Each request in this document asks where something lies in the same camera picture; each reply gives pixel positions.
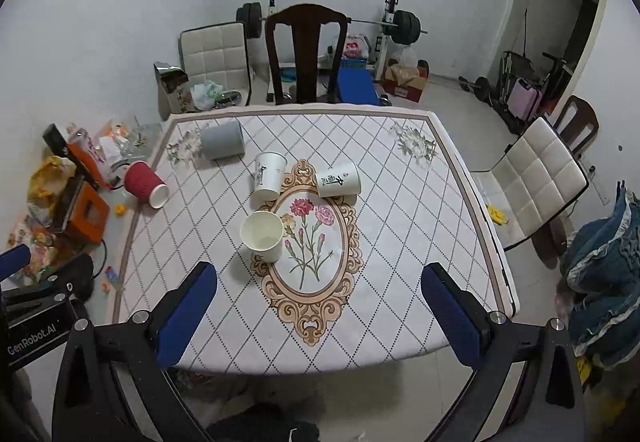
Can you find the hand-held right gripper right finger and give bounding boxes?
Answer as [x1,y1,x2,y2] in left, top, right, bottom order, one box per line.
[421,263,586,442]

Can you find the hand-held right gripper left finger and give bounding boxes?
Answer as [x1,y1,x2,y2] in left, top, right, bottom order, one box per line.
[52,261,218,442]

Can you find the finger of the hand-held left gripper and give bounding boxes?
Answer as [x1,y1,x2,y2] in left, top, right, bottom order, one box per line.
[0,244,32,283]
[20,254,96,307]

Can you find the plain white paper cup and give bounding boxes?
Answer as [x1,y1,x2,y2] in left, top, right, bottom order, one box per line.
[239,210,285,263]

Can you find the red ribbed paper cup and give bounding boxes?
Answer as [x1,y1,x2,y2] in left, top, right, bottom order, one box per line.
[124,160,169,209]

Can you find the white cup with dark print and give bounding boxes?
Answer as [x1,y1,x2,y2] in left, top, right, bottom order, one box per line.
[251,151,288,203]

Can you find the white cup with green print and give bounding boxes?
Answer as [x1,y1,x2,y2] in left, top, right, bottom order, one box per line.
[315,161,362,199]

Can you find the grey cup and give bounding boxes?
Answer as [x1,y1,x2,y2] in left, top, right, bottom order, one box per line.
[199,118,246,161]

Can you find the orange box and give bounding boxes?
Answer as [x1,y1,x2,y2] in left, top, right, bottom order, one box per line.
[57,184,111,243]

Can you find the yellow plastic bag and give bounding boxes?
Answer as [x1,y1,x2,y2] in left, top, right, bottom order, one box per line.
[27,156,76,213]

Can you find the floral quilted tablecloth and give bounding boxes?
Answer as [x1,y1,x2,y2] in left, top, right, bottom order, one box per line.
[112,102,521,375]

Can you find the orange and black tool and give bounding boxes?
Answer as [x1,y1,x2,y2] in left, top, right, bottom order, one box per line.
[42,123,112,190]

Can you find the blue denim clothing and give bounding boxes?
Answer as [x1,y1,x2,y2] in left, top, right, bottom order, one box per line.
[559,192,640,368]

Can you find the cream padded chair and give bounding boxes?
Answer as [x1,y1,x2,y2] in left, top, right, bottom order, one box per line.
[470,116,591,267]
[178,21,256,106]

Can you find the silver foil bag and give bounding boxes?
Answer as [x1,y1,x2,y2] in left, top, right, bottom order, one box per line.
[153,62,197,121]

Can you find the white and green plastic bag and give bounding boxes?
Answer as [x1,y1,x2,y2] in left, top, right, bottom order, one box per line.
[189,80,225,111]

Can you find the pink suitcase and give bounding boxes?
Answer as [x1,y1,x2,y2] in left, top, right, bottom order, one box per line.
[507,78,543,120]

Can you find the black dumbbell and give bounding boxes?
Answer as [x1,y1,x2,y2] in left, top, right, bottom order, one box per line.
[458,76,492,100]

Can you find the dark wooden chair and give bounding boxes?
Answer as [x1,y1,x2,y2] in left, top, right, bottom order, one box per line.
[264,4,349,105]
[550,95,600,157]

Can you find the cardboard box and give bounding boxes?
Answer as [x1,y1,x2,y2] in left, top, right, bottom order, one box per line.
[383,59,431,102]

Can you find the blue weight bench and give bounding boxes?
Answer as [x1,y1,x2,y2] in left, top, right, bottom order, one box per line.
[336,68,379,106]

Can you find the red and white plastic bag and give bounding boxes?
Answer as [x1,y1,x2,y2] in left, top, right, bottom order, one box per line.
[342,34,367,59]

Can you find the white weight rack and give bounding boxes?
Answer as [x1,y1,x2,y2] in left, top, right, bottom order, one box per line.
[264,0,406,97]

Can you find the barbell with black plates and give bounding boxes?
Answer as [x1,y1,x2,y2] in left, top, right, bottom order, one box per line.
[236,2,429,46]

